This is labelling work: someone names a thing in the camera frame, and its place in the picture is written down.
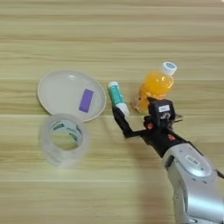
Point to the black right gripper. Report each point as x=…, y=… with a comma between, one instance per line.
x=159, y=138

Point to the orange juice bottle white cap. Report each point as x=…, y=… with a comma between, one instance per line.
x=154, y=86

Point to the green white glue tube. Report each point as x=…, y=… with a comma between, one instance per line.
x=116, y=94

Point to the purple eraser block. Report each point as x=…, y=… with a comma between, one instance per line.
x=86, y=100

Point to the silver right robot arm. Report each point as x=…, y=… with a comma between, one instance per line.
x=195, y=180

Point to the black box with white label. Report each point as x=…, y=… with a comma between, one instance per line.
x=162, y=112

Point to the beige round plate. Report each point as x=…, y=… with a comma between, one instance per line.
x=58, y=93

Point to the clear tape roll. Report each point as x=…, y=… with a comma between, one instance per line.
x=46, y=145

